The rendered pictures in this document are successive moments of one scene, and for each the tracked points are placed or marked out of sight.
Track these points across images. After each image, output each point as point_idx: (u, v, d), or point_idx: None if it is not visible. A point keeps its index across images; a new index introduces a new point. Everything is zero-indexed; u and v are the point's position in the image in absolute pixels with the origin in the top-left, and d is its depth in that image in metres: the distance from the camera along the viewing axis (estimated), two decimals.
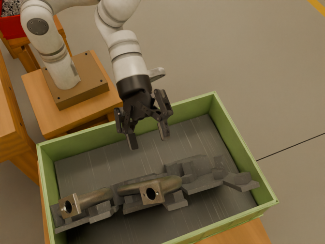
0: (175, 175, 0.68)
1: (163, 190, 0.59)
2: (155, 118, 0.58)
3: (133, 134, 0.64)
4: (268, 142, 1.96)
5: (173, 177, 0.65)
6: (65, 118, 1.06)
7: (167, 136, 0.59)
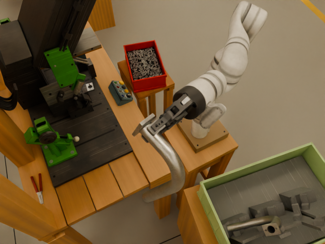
0: (180, 160, 0.59)
1: None
2: (162, 115, 0.60)
3: None
4: None
5: (175, 151, 0.59)
6: (201, 159, 1.50)
7: (153, 131, 0.57)
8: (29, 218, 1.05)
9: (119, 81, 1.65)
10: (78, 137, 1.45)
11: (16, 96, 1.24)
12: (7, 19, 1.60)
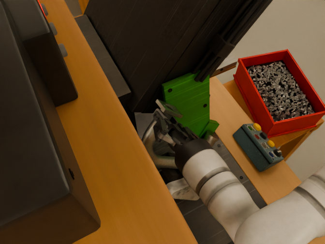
0: (148, 150, 0.64)
1: None
2: (169, 121, 0.58)
3: None
4: None
5: (150, 143, 0.63)
6: None
7: (154, 114, 0.61)
8: None
9: (255, 125, 0.93)
10: None
11: None
12: None
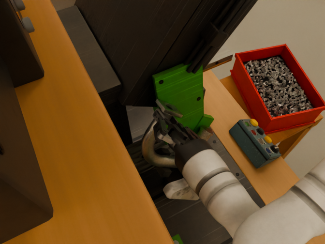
0: (148, 150, 0.64)
1: None
2: (169, 121, 0.58)
3: None
4: None
5: (150, 142, 0.63)
6: None
7: (154, 114, 0.61)
8: None
9: (251, 121, 0.90)
10: None
11: None
12: None
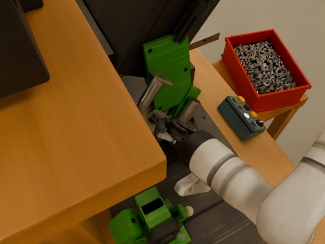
0: (142, 116, 0.71)
1: (151, 83, 0.67)
2: (169, 120, 0.57)
3: None
4: None
5: (144, 108, 0.69)
6: None
7: (153, 115, 0.61)
8: None
9: (238, 98, 0.96)
10: (192, 208, 0.76)
11: None
12: None
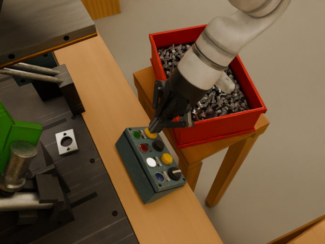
0: None
1: None
2: (161, 117, 0.57)
3: None
4: None
5: None
6: None
7: (155, 131, 0.61)
8: None
9: (145, 131, 0.60)
10: None
11: None
12: None
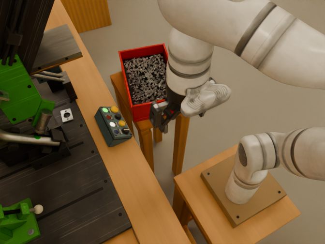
0: None
1: None
2: None
3: None
4: None
5: None
6: (243, 239, 0.92)
7: (163, 130, 0.61)
8: None
9: (111, 108, 1.08)
10: (41, 207, 0.87)
11: None
12: None
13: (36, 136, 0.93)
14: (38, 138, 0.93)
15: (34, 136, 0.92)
